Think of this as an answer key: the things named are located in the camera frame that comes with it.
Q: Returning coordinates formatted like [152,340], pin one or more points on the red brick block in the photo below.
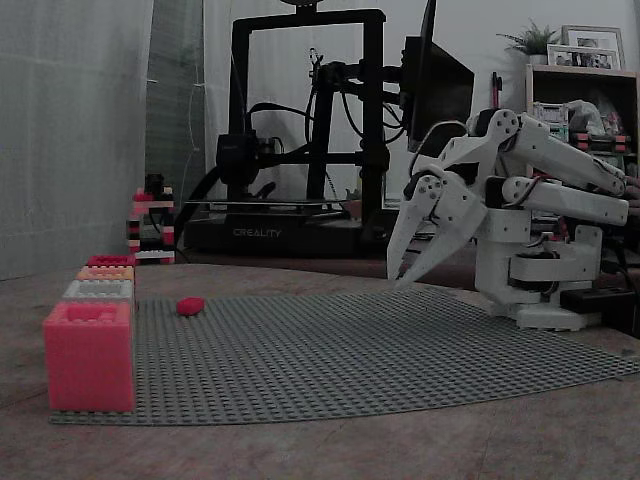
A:
[111,261]

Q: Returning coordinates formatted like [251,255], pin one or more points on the green potted plant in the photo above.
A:
[535,40]

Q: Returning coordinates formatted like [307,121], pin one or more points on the small black camera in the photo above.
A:
[156,182]

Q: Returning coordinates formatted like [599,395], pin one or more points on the grey studded baseplate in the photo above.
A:
[325,350]

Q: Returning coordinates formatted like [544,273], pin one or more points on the white curtain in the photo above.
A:
[75,140]

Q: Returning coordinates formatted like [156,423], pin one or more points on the black computer monitor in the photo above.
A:
[440,90]

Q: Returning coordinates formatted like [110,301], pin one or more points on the large white picture frame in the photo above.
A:
[592,36]

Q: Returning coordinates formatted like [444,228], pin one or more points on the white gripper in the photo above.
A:
[456,216]

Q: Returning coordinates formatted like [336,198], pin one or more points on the small red brick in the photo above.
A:
[190,306]

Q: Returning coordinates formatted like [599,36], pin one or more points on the red and black pen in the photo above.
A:
[495,90]

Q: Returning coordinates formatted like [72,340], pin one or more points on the grey brick block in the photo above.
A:
[97,292]

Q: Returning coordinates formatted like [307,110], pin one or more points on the large pink brick block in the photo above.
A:
[90,360]

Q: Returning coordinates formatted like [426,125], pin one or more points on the black Creality 3D printer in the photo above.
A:
[255,232]

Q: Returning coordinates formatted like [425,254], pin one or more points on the wooden shelf unit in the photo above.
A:
[580,80]

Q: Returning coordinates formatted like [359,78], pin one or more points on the small white picture frame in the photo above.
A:
[582,59]

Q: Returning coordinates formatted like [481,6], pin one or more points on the orange brick block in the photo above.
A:
[105,274]

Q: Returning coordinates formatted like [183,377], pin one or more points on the red white black brick tower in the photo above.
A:
[150,235]

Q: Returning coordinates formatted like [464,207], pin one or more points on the clear plastic bag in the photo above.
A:
[585,117]

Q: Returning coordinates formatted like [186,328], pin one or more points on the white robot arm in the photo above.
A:
[575,200]

